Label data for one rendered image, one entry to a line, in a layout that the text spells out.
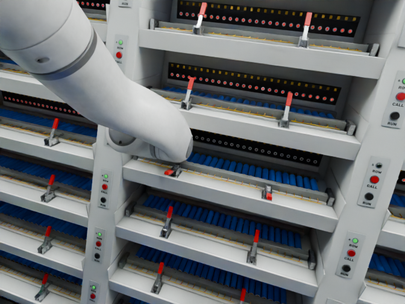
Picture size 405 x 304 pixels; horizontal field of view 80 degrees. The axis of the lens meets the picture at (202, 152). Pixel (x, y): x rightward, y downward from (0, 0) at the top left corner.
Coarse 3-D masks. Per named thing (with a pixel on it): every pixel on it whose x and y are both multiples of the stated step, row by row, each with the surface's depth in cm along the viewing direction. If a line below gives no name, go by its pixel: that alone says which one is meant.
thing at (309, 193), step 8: (152, 160) 75; (160, 160) 74; (184, 168) 73; (192, 168) 73; (200, 168) 72; (208, 168) 72; (216, 168) 72; (216, 176) 71; (224, 176) 71; (232, 176) 70; (240, 176) 70; (248, 176) 70; (240, 184) 68; (256, 184) 69; (264, 184) 68; (272, 184) 68; (280, 184) 68; (288, 192) 67; (296, 192) 67; (304, 192) 66; (312, 192) 66; (320, 192) 66; (304, 200) 65; (320, 200) 66
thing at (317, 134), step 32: (192, 96) 71; (224, 96) 78; (256, 96) 78; (288, 96) 62; (320, 96) 73; (224, 128) 65; (256, 128) 62; (288, 128) 61; (320, 128) 63; (352, 128) 61
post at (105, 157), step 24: (144, 0) 65; (168, 0) 79; (120, 24) 66; (144, 48) 70; (144, 72) 73; (96, 144) 73; (96, 168) 74; (120, 168) 72; (96, 192) 75; (120, 192) 75; (96, 216) 77; (120, 240) 81; (96, 264) 79
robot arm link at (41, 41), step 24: (0, 0) 18; (24, 0) 19; (48, 0) 21; (72, 0) 24; (0, 24) 20; (24, 24) 20; (48, 24) 22; (72, 24) 24; (0, 48) 23; (24, 48) 22; (48, 48) 23; (72, 48) 24; (48, 72) 25
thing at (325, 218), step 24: (144, 168) 72; (168, 168) 74; (312, 168) 77; (192, 192) 69; (216, 192) 67; (240, 192) 66; (336, 192) 65; (288, 216) 64; (312, 216) 62; (336, 216) 62
